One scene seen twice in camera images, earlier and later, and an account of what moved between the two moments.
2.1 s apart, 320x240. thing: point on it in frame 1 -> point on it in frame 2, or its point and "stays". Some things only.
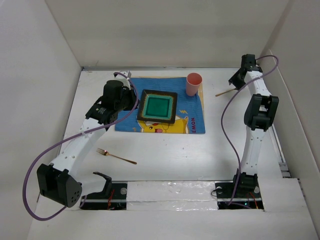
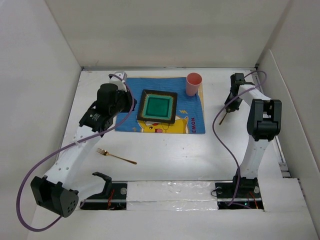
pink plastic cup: x=193 y=81 stays
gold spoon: x=227 y=91 -> x=223 y=118
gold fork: x=105 y=153 stays
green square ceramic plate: x=157 y=106 stays
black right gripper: x=234 y=80 -> x=233 y=107
